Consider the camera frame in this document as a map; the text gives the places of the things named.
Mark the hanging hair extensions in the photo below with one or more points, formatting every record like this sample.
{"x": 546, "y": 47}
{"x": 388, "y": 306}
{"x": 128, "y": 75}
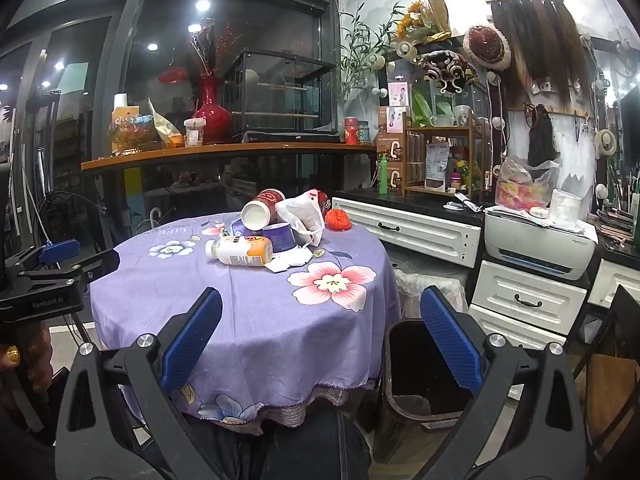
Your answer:
{"x": 540, "y": 50}

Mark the long white drawer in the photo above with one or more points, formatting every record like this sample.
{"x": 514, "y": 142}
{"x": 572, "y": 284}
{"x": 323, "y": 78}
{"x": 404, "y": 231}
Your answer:
{"x": 410, "y": 230}

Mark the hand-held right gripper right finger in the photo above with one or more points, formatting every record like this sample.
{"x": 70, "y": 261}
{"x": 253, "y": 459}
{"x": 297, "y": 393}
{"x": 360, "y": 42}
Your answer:
{"x": 450, "y": 340}

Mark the brown box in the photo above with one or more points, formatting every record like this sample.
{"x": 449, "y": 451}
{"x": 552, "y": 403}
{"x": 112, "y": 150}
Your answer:
{"x": 395, "y": 142}
{"x": 397, "y": 180}

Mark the blue jar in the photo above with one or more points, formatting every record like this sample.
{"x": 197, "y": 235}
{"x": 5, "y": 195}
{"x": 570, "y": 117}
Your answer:
{"x": 364, "y": 132}

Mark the yellow snack bag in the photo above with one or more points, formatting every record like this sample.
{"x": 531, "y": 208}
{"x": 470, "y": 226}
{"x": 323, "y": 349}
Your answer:
{"x": 165, "y": 132}

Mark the knitted yarn ball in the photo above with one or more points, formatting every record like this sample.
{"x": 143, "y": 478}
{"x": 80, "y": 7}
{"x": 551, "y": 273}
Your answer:
{"x": 339, "y": 219}

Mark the white plastic bag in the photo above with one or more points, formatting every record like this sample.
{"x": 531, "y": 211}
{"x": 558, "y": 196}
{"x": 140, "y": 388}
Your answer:
{"x": 300, "y": 215}

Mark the black ornate headdress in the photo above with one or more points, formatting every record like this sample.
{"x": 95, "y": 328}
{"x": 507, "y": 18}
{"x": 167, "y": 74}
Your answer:
{"x": 447, "y": 70}

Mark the white printer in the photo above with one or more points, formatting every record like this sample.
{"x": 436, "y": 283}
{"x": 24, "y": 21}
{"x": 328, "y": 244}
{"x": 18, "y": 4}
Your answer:
{"x": 540, "y": 250}

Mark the black hair bundle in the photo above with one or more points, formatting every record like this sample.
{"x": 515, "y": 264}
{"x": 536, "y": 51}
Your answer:
{"x": 540, "y": 140}

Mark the purple packet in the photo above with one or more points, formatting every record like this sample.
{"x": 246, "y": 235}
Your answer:
{"x": 245, "y": 228}

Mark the person's left hand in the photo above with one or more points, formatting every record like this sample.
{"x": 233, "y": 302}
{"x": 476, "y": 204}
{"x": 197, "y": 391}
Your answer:
{"x": 30, "y": 355}

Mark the red can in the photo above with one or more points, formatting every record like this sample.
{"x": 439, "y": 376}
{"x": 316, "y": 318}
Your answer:
{"x": 351, "y": 131}

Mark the person's dark trousers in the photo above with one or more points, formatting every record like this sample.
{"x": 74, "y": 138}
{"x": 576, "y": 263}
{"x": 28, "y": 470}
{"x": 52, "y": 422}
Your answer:
{"x": 300, "y": 450}

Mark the wooden counter shelf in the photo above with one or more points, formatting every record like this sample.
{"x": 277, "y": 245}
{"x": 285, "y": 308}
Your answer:
{"x": 225, "y": 152}

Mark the plastic drink cup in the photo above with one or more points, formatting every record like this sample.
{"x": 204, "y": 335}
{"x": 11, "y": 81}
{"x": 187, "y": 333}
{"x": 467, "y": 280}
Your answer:
{"x": 195, "y": 132}

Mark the wooden shelf rack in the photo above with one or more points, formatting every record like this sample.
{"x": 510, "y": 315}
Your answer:
{"x": 447, "y": 130}

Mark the green bottle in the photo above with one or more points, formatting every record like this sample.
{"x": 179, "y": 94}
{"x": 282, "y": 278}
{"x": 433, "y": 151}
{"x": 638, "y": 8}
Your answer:
{"x": 384, "y": 177}

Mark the sunflower bouquet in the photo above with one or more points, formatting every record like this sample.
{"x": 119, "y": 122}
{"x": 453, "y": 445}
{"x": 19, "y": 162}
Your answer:
{"x": 417, "y": 15}

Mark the red vase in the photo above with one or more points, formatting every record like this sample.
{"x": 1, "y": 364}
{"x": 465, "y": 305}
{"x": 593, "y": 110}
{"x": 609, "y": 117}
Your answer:
{"x": 212, "y": 120}

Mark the red snack packet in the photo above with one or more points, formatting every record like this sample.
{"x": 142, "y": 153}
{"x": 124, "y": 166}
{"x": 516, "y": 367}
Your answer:
{"x": 322, "y": 205}

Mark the white orange drink bottle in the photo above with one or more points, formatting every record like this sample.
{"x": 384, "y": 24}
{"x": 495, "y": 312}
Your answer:
{"x": 240, "y": 250}

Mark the clear bag of snacks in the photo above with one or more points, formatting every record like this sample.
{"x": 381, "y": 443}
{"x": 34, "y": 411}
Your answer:
{"x": 520, "y": 190}

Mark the glass candy bowl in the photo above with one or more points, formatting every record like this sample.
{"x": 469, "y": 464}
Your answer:
{"x": 132, "y": 132}

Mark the black framed glass case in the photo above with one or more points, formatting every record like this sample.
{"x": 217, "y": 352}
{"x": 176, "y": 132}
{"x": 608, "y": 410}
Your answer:
{"x": 280, "y": 100}

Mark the dried red branches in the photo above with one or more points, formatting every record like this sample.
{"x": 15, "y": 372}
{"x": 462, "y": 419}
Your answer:
{"x": 212, "y": 50}

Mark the purple paper bowl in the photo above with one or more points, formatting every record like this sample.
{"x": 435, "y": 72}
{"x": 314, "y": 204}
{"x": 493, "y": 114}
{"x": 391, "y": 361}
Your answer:
{"x": 280, "y": 237}

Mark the purple floral tablecloth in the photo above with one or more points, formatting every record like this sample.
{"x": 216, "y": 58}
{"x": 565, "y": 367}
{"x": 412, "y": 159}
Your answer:
{"x": 280, "y": 330}

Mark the black frame wooden chair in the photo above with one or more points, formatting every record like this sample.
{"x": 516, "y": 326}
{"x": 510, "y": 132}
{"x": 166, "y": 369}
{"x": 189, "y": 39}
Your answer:
{"x": 625, "y": 310}

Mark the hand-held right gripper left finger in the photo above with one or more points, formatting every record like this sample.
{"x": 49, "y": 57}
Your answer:
{"x": 192, "y": 345}

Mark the red paper cup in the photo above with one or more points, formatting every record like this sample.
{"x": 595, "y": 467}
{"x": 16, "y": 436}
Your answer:
{"x": 262, "y": 205}

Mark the red embroidered hat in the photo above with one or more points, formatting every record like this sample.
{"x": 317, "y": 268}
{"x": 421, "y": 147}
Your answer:
{"x": 487, "y": 45}

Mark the green leafy plant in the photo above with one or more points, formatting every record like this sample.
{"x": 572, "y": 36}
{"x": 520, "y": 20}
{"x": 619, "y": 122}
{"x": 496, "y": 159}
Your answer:
{"x": 360, "y": 50}

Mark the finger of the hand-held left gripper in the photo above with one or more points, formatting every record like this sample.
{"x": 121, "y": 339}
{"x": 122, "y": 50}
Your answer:
{"x": 102, "y": 262}
{"x": 60, "y": 252}

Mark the white tissue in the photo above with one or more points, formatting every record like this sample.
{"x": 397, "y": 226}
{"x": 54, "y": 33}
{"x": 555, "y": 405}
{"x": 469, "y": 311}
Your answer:
{"x": 287, "y": 262}

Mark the dark brown trash bin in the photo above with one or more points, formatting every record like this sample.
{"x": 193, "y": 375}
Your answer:
{"x": 405, "y": 360}

